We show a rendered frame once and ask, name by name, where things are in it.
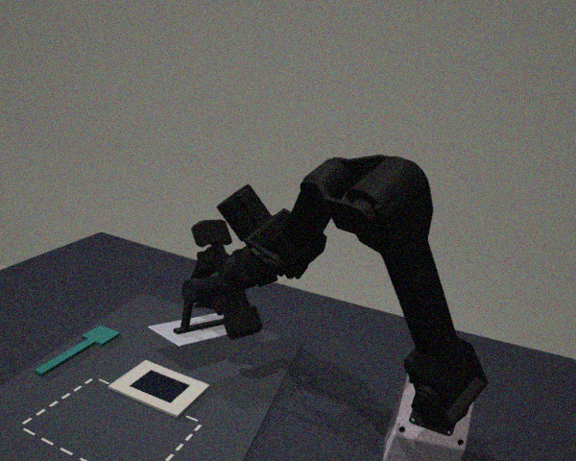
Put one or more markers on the teal flat trowel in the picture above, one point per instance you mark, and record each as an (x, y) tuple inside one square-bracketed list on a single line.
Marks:
[(98, 336)]

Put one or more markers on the beige square tile with dark centre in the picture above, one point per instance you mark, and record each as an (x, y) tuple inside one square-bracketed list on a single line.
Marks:
[(159, 387)]

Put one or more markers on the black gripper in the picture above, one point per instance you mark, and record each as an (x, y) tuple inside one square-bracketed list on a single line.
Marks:
[(240, 319)]

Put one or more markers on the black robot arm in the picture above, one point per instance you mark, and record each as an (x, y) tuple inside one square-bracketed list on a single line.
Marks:
[(389, 207)]

